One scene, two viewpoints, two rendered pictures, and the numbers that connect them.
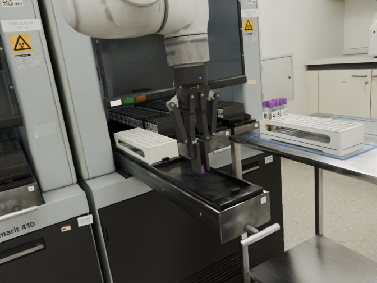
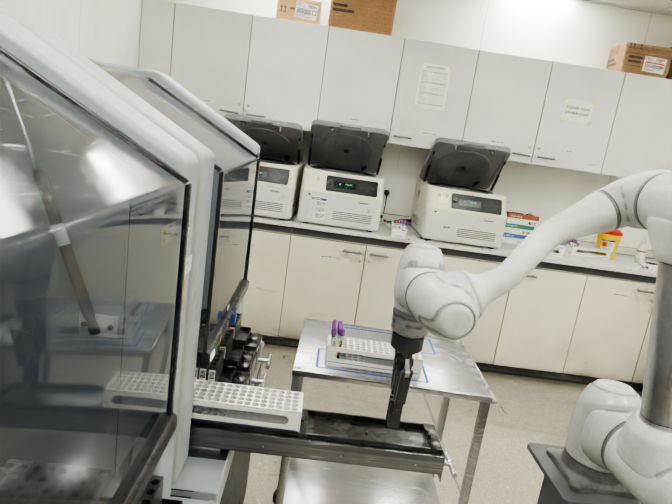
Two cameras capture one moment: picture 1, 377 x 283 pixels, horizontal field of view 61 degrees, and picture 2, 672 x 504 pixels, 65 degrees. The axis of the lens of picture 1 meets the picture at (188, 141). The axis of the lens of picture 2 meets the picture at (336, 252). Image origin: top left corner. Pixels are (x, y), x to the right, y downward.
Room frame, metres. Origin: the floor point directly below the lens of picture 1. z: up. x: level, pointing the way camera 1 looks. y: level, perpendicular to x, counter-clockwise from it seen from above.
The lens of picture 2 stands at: (0.34, 1.10, 1.51)
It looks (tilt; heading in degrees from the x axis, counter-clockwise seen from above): 12 degrees down; 297
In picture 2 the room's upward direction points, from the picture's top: 8 degrees clockwise
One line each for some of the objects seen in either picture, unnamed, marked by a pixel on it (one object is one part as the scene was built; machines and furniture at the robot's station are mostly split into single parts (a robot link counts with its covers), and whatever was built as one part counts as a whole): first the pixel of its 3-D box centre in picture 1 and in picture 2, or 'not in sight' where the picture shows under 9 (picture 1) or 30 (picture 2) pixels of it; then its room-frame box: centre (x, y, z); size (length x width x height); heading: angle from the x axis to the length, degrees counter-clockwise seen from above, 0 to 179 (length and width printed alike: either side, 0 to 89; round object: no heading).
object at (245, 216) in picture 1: (171, 174); (311, 434); (0.87, 0.06, 0.78); 0.73 x 0.14 x 0.09; 30
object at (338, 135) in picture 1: (306, 131); (372, 355); (0.90, -0.35, 0.85); 0.30 x 0.10 x 0.06; 28
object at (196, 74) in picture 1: (191, 87); (405, 350); (0.70, -0.02, 1.04); 0.08 x 0.07 x 0.09; 120
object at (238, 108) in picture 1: (232, 112); (235, 327); (1.33, -0.20, 0.85); 0.12 x 0.02 x 0.06; 119
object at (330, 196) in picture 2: not in sight; (343, 173); (2.09, -2.24, 1.24); 0.62 x 0.56 x 0.69; 120
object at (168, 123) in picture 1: (169, 127); (215, 368); (1.18, 0.06, 0.85); 0.12 x 0.02 x 0.06; 120
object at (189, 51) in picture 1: (187, 51); (410, 321); (0.69, -0.02, 1.11); 0.09 x 0.09 x 0.06
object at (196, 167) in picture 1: (195, 157); (395, 413); (0.69, -0.01, 0.88); 0.03 x 0.01 x 0.07; 30
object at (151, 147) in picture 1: (143, 145); (240, 406); (1.02, 0.15, 0.83); 0.30 x 0.10 x 0.06; 30
